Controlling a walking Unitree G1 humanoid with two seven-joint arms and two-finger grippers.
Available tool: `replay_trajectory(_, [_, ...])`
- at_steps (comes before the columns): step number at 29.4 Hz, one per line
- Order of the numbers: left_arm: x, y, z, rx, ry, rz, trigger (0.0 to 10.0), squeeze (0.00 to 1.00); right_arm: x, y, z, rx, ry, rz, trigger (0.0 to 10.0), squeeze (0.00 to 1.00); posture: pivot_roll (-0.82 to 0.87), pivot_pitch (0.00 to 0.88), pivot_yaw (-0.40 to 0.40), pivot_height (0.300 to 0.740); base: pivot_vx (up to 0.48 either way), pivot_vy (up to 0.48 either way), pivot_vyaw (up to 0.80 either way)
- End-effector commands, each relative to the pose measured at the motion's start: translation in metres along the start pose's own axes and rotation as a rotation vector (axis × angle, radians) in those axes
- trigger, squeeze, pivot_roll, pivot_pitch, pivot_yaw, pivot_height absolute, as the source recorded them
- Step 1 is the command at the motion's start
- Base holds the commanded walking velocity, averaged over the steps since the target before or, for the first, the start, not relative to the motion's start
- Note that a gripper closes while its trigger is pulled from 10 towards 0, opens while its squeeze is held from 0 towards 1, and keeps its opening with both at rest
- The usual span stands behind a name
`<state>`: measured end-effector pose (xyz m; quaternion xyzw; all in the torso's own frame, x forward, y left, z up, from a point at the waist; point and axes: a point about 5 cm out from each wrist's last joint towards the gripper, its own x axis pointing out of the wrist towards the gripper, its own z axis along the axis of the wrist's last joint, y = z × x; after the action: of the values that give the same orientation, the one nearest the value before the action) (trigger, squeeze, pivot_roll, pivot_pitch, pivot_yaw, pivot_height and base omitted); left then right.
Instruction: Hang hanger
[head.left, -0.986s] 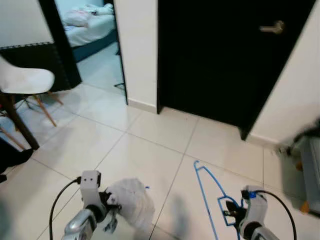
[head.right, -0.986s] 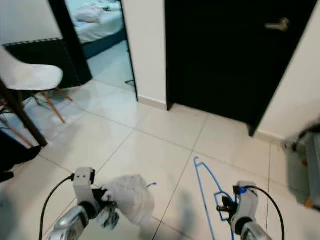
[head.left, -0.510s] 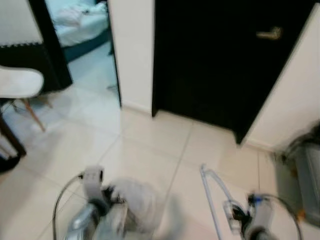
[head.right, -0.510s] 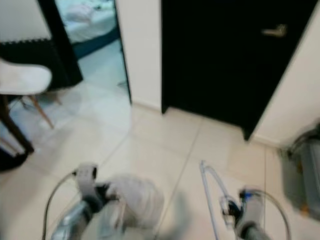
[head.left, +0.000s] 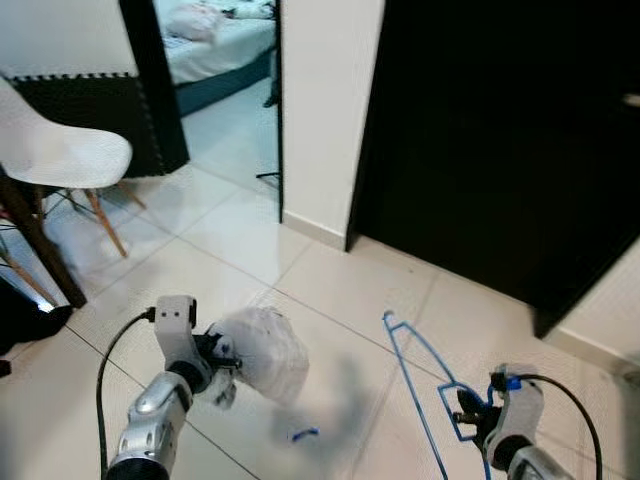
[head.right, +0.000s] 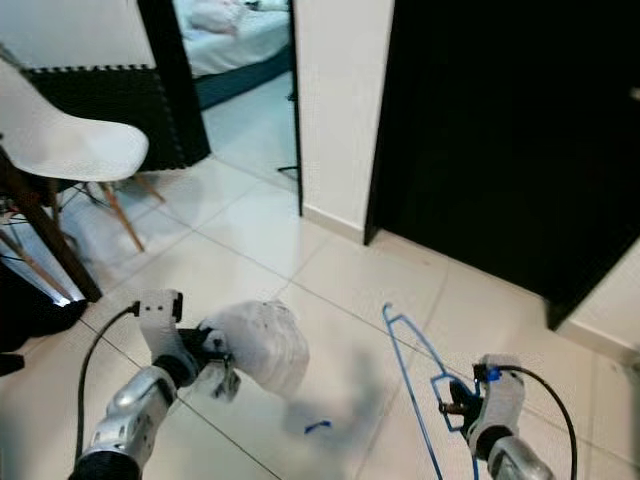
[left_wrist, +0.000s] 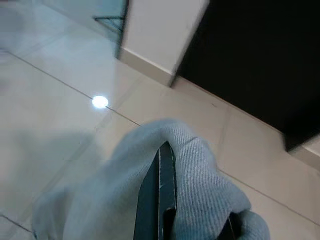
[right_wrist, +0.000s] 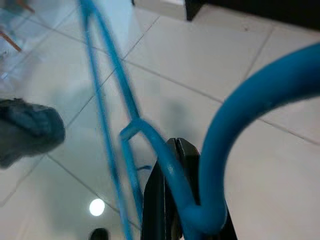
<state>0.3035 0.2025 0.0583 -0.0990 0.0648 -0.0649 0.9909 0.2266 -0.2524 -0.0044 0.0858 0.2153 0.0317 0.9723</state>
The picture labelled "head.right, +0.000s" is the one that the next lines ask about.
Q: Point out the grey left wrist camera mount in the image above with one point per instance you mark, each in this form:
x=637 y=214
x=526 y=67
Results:
x=165 y=325

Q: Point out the white shell chair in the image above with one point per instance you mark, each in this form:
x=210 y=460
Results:
x=60 y=140

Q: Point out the bed with pale sheet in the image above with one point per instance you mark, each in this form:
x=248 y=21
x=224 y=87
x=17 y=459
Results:
x=240 y=45

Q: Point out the blue tape tab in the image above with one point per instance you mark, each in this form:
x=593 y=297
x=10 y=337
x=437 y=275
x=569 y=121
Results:
x=491 y=374

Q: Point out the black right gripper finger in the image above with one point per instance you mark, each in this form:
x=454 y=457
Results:
x=458 y=388

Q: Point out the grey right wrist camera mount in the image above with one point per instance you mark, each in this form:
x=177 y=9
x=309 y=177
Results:
x=500 y=400

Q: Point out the black foam puzzle mat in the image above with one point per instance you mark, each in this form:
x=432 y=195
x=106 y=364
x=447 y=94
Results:
x=130 y=105

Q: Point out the pink white cloth bundle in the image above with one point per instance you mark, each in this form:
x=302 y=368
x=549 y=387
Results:
x=220 y=15

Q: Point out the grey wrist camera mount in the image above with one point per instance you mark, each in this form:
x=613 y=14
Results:
x=165 y=325
x=500 y=400

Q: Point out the black door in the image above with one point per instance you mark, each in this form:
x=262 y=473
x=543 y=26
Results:
x=500 y=140

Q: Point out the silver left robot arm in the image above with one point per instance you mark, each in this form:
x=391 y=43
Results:
x=135 y=420

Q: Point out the pale washed denim garment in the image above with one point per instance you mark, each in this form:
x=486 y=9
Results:
x=265 y=345

